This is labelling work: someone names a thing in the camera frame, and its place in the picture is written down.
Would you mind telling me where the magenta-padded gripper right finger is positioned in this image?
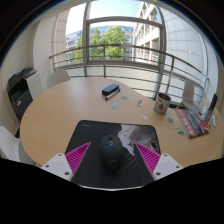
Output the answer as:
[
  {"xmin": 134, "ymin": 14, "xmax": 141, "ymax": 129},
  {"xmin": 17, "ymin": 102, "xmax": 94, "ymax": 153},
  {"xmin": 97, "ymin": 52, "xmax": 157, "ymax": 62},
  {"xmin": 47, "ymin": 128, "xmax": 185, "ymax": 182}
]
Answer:
[{"xmin": 134, "ymin": 142, "xmax": 185, "ymax": 182}]

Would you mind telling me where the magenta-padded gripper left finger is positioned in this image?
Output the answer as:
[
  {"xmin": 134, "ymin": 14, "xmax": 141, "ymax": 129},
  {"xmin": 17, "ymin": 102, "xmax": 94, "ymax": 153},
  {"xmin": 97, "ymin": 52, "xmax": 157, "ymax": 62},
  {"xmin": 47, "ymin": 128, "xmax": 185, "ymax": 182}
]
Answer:
[{"xmin": 39, "ymin": 141, "xmax": 92, "ymax": 183}]

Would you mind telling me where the black computer mouse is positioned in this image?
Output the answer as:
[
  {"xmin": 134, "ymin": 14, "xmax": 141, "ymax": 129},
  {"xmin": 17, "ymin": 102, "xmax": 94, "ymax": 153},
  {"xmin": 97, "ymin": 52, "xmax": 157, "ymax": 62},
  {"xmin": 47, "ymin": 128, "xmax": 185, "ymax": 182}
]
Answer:
[{"xmin": 99, "ymin": 134, "xmax": 126, "ymax": 173}]

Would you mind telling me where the black printed mouse pad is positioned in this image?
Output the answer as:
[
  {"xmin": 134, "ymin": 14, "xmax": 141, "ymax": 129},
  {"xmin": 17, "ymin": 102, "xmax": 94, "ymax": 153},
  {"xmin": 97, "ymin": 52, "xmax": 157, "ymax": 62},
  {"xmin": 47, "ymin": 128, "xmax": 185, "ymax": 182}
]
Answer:
[{"xmin": 64, "ymin": 119, "xmax": 162, "ymax": 190}]

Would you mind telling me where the blue and yellow sticker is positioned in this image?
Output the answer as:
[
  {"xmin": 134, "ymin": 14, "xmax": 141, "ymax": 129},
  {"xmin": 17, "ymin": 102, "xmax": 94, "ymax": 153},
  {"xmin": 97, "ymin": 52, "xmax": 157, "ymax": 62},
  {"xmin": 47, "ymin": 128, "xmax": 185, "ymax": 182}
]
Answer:
[{"xmin": 173, "ymin": 126, "xmax": 186, "ymax": 137}]

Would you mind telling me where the small green sticker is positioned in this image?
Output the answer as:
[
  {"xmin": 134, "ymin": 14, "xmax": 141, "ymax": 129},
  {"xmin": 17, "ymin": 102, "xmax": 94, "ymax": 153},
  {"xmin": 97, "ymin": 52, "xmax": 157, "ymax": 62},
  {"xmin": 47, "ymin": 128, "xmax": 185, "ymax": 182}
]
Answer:
[{"xmin": 165, "ymin": 116, "xmax": 177, "ymax": 125}]

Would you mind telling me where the red and grey magazine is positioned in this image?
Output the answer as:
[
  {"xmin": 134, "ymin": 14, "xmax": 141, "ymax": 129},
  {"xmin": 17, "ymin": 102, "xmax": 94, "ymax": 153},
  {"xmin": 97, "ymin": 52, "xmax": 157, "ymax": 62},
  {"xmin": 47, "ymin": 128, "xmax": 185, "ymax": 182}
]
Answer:
[{"xmin": 174, "ymin": 108, "xmax": 211, "ymax": 140}]

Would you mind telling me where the white chair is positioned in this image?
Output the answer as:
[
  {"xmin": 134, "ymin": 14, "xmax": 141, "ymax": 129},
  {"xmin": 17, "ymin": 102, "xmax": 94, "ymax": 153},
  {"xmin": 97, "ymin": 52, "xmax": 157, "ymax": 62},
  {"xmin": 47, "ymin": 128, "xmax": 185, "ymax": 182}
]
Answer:
[
  {"xmin": 176, "ymin": 78, "xmax": 203, "ymax": 113},
  {"xmin": 46, "ymin": 69, "xmax": 71, "ymax": 90},
  {"xmin": 0, "ymin": 125, "xmax": 37, "ymax": 166}
]

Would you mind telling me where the strawberry-print tin can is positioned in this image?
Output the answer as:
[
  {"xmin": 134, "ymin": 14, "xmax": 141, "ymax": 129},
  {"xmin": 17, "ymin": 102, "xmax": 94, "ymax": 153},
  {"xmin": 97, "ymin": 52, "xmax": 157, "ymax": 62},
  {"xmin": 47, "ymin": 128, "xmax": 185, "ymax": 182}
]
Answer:
[{"xmin": 153, "ymin": 92, "xmax": 172, "ymax": 116}]

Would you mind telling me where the black and white printer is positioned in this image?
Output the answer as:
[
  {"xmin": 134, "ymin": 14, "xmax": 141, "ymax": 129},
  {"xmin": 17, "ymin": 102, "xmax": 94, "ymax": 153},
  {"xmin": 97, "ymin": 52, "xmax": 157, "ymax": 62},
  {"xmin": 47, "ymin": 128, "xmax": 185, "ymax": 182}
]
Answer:
[{"xmin": 7, "ymin": 65, "xmax": 44, "ymax": 122}]

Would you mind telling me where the blue marker pen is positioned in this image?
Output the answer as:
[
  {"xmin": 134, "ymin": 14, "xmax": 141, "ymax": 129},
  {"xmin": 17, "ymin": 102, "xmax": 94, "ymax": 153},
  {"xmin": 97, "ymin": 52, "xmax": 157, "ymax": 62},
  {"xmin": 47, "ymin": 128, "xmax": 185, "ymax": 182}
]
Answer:
[{"xmin": 104, "ymin": 87, "xmax": 122, "ymax": 101}]

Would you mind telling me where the black whiteboard eraser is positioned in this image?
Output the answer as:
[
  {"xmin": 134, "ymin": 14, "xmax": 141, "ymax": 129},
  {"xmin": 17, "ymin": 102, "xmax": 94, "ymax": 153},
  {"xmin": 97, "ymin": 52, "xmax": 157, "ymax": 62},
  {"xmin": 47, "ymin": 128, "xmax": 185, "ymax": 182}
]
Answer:
[{"xmin": 101, "ymin": 83, "xmax": 120, "ymax": 97}]

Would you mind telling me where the metal balcony railing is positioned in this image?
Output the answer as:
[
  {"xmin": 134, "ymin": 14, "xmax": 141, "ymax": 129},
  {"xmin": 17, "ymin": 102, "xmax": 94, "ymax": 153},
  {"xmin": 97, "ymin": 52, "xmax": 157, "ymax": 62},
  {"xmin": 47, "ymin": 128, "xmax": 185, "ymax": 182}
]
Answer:
[{"xmin": 49, "ymin": 43, "xmax": 210, "ymax": 101}]

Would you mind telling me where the green tree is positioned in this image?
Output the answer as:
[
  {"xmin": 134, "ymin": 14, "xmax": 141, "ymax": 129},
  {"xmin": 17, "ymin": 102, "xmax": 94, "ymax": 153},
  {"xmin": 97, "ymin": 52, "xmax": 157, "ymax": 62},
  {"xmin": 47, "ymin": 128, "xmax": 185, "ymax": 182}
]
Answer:
[{"xmin": 71, "ymin": 25, "xmax": 129, "ymax": 64}]

